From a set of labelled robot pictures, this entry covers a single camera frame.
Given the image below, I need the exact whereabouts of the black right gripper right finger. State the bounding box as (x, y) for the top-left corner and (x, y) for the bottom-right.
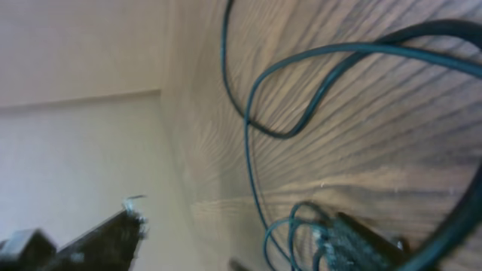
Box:
(319, 212), (410, 271)

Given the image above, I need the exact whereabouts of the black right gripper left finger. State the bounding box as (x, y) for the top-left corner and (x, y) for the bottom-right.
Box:
(39, 210), (147, 271)

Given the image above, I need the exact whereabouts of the thick black USB cable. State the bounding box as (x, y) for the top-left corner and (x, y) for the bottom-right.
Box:
(220, 0), (482, 271)

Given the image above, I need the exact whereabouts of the thin black USB cable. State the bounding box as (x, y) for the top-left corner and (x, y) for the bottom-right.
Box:
(243, 41), (482, 271)

